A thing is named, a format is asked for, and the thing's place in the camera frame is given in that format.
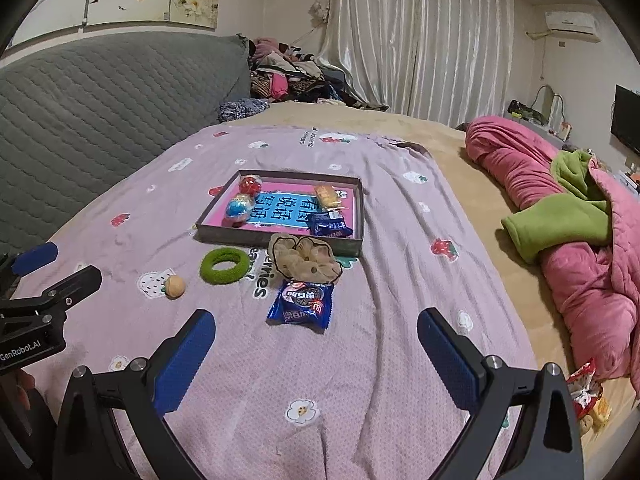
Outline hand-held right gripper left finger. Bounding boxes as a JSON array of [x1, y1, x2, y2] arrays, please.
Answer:
[[52, 309, 217, 480]]

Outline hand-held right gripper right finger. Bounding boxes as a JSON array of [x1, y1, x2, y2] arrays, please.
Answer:
[[416, 308, 585, 480]]

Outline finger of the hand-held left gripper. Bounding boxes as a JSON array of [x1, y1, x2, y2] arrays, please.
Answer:
[[30, 265, 103, 321], [0, 241, 60, 286]]

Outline green fuzzy ring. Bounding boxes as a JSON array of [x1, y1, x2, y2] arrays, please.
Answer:
[[200, 248, 250, 283]]

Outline blue and purple cookie packet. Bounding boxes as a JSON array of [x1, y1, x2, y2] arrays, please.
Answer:
[[266, 280, 335, 333]]

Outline dark cardboard box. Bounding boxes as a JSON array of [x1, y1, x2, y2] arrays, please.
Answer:
[[195, 170, 366, 259]]

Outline beige scrunchie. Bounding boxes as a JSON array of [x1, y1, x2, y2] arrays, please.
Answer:
[[268, 232, 344, 286]]

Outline blue capsule toy ball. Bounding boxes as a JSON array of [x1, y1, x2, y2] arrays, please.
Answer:
[[226, 193, 257, 225]]

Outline yellow wafer snack packet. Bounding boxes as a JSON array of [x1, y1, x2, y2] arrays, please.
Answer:
[[313, 184, 346, 211]]

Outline person's left hand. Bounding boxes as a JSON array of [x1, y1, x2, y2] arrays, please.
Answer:
[[15, 367, 38, 413]]

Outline pink printed blanket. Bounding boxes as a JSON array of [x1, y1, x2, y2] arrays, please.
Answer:
[[0, 122, 546, 480]]

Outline red snack packet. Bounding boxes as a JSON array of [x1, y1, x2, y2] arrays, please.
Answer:
[[567, 360, 613, 433]]

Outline grey quilted headboard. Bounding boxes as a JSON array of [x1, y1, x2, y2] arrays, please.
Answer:
[[0, 34, 252, 256]]

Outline green fleece blanket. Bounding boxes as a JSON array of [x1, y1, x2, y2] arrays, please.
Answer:
[[501, 150, 613, 263]]

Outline beige bed sheet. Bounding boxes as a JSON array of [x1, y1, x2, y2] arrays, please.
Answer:
[[235, 102, 640, 480]]

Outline pink quilt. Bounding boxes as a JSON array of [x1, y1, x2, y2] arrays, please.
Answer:
[[465, 115, 640, 381]]

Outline dark blue patterned cloth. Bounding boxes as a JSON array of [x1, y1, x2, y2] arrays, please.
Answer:
[[217, 99, 271, 123]]

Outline arched table mirror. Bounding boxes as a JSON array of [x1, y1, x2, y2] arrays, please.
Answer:
[[531, 85, 566, 128]]

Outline black television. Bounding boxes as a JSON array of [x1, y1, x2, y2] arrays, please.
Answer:
[[611, 85, 640, 153]]

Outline pile of clothes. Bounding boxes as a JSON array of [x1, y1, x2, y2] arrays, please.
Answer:
[[247, 36, 391, 111]]

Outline white curtain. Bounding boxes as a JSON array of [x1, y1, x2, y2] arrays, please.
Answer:
[[317, 0, 516, 121]]

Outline white air conditioner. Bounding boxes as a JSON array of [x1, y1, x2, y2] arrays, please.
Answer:
[[545, 10, 601, 43]]

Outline air conditioner hose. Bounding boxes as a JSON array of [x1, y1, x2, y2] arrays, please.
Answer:
[[525, 30, 551, 81]]

